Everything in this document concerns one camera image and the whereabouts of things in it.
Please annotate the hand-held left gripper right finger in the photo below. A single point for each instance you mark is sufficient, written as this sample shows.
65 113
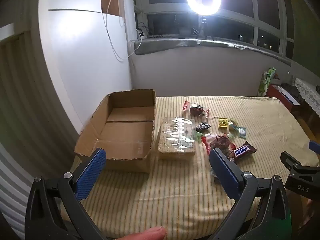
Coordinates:
225 175

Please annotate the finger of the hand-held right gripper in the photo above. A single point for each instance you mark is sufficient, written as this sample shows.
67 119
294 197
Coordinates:
315 147
290 160

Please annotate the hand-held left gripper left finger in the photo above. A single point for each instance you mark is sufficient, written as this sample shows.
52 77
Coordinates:
90 175

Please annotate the brown chocolate bar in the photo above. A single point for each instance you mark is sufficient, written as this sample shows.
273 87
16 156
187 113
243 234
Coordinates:
241 151

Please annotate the red clear snack bag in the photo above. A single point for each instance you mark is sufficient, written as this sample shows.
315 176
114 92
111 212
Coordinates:
220 141

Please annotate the green candy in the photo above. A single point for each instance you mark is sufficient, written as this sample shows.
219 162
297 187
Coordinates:
198 136

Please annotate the teal packet with white circle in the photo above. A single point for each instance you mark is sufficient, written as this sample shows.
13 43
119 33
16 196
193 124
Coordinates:
242 131

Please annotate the colourful candy packet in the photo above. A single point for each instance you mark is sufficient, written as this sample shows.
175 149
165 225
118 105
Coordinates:
232 124

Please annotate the yellow candy packet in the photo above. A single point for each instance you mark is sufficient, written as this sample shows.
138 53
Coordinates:
223 123

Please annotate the black candy packet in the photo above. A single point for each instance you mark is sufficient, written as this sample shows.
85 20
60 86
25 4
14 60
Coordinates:
202 126

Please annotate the brown cardboard box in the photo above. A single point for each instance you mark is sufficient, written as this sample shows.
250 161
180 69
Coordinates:
125 130

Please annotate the clear packaged bread loaf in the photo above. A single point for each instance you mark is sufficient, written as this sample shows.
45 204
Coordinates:
175 140

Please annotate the dark cake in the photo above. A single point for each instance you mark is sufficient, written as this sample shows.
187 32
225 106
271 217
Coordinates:
196 110

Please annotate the person's left hand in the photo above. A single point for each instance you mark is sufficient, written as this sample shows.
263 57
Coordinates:
147 235

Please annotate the striped beige tablecloth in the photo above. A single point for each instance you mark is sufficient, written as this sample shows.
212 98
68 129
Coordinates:
187 192

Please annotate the white lace cloth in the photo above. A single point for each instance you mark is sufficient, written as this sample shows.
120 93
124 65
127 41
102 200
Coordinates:
306 91

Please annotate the red box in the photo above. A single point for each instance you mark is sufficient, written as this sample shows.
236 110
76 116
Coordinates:
277 92

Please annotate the green patterned bag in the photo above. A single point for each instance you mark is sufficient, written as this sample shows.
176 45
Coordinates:
265 85

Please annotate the green yellow hanging cloth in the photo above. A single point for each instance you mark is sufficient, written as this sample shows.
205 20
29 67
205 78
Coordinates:
307 42

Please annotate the white power strip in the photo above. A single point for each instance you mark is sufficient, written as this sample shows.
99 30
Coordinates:
140 33

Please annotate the black tripod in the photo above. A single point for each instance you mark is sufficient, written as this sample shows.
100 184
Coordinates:
203 25

